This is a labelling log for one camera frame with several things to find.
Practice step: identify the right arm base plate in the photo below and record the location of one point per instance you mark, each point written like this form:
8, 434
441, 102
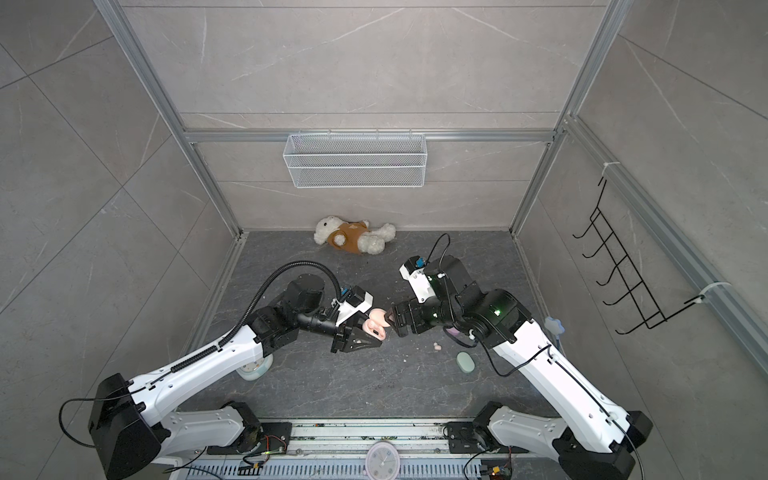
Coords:
470, 437

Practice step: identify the white teddy bear brown hoodie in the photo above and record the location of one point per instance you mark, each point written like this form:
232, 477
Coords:
353, 237

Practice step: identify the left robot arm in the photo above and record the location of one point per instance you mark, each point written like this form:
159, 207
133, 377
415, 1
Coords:
132, 422

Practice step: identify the mint alarm clock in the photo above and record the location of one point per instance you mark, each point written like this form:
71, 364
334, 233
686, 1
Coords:
255, 370

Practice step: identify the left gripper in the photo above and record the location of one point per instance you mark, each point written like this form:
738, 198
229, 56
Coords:
345, 337

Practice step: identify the mint green earbud case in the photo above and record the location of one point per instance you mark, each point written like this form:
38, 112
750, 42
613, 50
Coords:
465, 362

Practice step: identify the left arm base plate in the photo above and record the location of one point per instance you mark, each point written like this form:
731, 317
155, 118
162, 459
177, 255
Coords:
270, 438

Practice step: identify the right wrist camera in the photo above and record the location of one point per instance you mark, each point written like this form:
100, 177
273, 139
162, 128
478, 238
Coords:
412, 271

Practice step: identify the white wire mesh basket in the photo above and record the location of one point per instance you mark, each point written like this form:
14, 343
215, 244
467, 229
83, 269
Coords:
356, 160

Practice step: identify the black wire hook rack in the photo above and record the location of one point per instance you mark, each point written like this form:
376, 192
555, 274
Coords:
625, 271

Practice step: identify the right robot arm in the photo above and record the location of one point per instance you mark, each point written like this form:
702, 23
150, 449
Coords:
591, 438

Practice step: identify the white round clock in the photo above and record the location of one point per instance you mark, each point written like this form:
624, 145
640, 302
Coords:
382, 462

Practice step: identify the pink earbud case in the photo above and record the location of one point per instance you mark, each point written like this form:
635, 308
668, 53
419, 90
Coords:
375, 325

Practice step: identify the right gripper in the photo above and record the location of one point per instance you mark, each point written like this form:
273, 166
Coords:
414, 308

